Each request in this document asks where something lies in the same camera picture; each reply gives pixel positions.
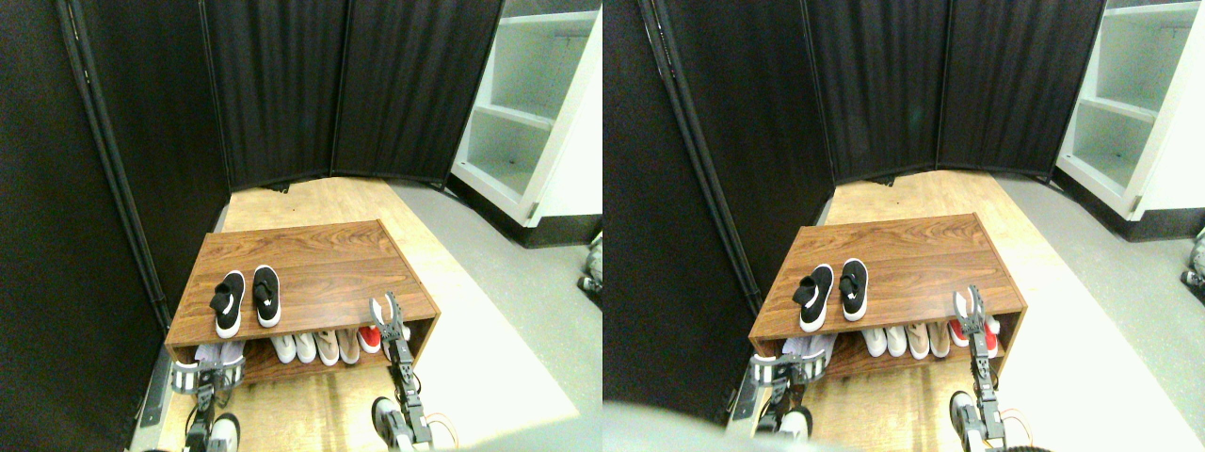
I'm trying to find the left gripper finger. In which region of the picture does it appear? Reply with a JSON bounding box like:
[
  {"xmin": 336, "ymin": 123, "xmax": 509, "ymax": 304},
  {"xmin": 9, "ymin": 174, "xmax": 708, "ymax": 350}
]
[
  {"xmin": 797, "ymin": 346, "xmax": 835, "ymax": 379},
  {"xmin": 750, "ymin": 352, "xmax": 785, "ymax": 387},
  {"xmin": 170, "ymin": 357, "xmax": 204, "ymax": 393},
  {"xmin": 215, "ymin": 352, "xmax": 249, "ymax": 387}
]

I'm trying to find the black shoe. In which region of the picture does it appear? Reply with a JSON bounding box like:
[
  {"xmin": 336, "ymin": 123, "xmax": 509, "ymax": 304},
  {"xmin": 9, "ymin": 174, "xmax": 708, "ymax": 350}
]
[
  {"xmin": 215, "ymin": 271, "xmax": 247, "ymax": 339},
  {"xmin": 252, "ymin": 266, "xmax": 281, "ymax": 328},
  {"xmin": 798, "ymin": 265, "xmax": 835, "ymax": 331},
  {"xmin": 838, "ymin": 259, "xmax": 871, "ymax": 322}
]

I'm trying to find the brown shoe rack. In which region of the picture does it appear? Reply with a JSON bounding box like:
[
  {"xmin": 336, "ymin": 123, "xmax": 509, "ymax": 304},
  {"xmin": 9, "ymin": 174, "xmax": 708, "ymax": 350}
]
[
  {"xmin": 748, "ymin": 214, "xmax": 1027, "ymax": 413},
  {"xmin": 164, "ymin": 220, "xmax": 442, "ymax": 408}
]

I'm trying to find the grey machine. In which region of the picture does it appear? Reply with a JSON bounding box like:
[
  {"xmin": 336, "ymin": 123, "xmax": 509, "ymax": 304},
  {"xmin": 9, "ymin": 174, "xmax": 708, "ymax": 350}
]
[
  {"xmin": 576, "ymin": 231, "xmax": 603, "ymax": 307},
  {"xmin": 1179, "ymin": 226, "xmax": 1205, "ymax": 304}
]

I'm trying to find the black curtain stand pole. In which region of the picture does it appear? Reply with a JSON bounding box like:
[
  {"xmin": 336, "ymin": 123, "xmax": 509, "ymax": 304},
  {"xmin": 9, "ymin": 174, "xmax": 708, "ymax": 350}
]
[
  {"xmin": 638, "ymin": 0, "xmax": 763, "ymax": 321},
  {"xmin": 56, "ymin": 0, "xmax": 172, "ymax": 331}
]

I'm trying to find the white shelf unit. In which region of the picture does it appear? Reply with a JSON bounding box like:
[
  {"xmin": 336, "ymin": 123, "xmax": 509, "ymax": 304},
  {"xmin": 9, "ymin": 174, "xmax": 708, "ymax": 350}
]
[
  {"xmin": 1051, "ymin": 0, "xmax": 1205, "ymax": 244},
  {"xmin": 446, "ymin": 0, "xmax": 603, "ymax": 250}
]

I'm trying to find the orange wire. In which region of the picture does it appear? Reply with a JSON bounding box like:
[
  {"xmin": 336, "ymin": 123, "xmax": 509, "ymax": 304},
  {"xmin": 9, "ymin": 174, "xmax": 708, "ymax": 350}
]
[
  {"xmin": 1000, "ymin": 407, "xmax": 1034, "ymax": 445},
  {"xmin": 426, "ymin": 410, "xmax": 460, "ymax": 445}
]

